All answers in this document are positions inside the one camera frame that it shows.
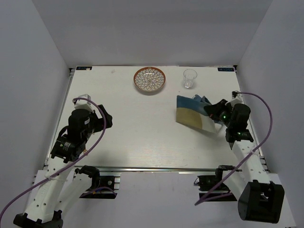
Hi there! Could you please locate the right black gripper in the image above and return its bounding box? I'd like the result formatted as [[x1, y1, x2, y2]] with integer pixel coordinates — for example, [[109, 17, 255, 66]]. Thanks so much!
[[205, 99, 235, 128]]

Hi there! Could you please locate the purple cable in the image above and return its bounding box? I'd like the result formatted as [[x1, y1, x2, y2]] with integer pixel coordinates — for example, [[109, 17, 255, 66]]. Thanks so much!
[[0, 96, 107, 219], [194, 91, 274, 206]]

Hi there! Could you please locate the clear drinking glass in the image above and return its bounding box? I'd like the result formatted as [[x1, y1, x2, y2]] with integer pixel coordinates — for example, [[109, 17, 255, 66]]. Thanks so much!
[[183, 69, 197, 88]]

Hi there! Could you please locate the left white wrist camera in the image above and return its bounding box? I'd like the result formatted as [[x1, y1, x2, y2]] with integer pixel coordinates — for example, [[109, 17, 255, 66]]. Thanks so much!
[[72, 94, 93, 112]]

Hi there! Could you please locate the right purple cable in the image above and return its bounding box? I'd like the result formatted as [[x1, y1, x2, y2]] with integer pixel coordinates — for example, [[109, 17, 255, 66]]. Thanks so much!
[[194, 91, 274, 206]]

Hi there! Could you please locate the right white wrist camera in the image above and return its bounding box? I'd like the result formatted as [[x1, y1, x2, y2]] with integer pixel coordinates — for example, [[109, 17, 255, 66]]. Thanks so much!
[[226, 91, 244, 108]]

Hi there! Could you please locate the right blue corner label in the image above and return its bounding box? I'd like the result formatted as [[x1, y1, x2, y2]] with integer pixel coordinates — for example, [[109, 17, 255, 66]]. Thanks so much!
[[218, 67, 235, 72]]

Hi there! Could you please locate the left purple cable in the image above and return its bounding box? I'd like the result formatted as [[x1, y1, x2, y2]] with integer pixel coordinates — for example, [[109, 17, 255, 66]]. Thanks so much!
[[0, 96, 107, 219]]

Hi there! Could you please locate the blue beige placemat cloth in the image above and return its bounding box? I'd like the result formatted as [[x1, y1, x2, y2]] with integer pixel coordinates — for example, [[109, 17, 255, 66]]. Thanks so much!
[[176, 95, 223, 133]]

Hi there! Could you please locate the left blue corner label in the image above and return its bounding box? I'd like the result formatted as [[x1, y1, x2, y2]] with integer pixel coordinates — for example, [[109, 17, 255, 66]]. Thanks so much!
[[76, 66, 92, 71]]

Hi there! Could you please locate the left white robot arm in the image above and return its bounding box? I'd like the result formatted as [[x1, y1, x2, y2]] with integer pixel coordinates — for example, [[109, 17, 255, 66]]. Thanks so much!
[[13, 104, 113, 228]]

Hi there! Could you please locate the blue corner label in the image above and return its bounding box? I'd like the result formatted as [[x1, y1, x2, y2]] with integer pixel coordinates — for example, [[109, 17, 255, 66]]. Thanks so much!
[[218, 67, 235, 72], [76, 66, 92, 71]]

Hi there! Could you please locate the floral patterned ceramic bowl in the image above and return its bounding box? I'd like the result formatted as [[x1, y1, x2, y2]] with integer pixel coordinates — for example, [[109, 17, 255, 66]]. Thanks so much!
[[133, 67, 166, 93]]

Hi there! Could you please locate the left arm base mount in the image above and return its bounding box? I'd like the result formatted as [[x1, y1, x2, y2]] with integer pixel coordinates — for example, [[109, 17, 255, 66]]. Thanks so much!
[[80, 171, 121, 200]]

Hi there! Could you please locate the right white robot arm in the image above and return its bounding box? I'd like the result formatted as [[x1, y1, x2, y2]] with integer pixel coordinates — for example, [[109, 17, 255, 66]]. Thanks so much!
[[199, 99, 285, 224]]

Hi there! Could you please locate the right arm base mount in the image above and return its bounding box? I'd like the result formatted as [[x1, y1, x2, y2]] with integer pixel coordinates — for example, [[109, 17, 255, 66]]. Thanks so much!
[[193, 174, 245, 202]]

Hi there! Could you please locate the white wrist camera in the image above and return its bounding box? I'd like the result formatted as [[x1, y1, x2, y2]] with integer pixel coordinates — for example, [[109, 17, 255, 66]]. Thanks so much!
[[226, 91, 244, 108], [72, 94, 93, 112]]

